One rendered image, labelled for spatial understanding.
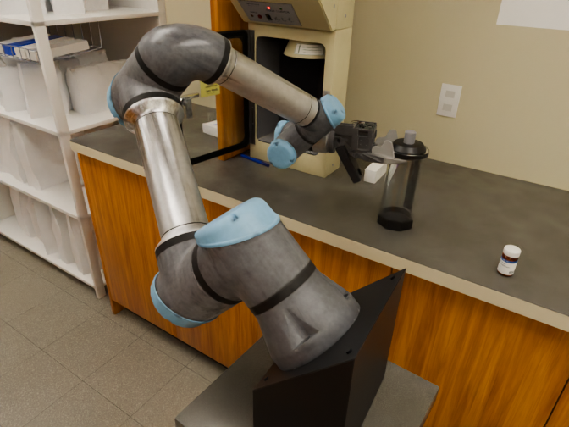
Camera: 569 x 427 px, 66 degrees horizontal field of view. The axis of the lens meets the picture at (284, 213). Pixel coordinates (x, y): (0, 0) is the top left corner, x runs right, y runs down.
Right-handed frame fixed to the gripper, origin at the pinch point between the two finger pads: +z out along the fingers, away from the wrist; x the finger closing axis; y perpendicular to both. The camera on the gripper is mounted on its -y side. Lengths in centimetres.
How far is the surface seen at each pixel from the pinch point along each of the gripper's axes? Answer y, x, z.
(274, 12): 32, 20, -43
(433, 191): -20.2, 24.6, 9.9
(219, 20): 28, 24, -63
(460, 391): -58, -20, 25
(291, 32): 26, 26, -40
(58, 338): -112, -1, -145
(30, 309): -112, 10, -172
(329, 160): -14.3, 24.7, -25.0
